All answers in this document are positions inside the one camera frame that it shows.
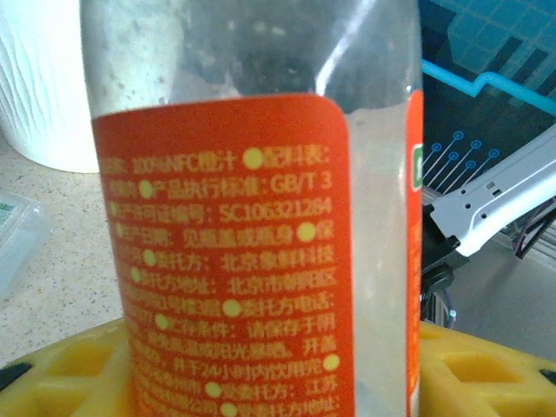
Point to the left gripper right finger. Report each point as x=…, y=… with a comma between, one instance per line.
x=486, y=382

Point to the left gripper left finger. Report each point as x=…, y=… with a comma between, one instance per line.
x=56, y=382

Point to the clear bottle orange label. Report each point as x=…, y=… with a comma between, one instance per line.
x=226, y=217

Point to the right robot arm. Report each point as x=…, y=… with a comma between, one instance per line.
x=491, y=204

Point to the white ribbed bin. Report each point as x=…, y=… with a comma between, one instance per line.
x=39, y=87

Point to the clear bottle green label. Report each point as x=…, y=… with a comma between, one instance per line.
x=17, y=234

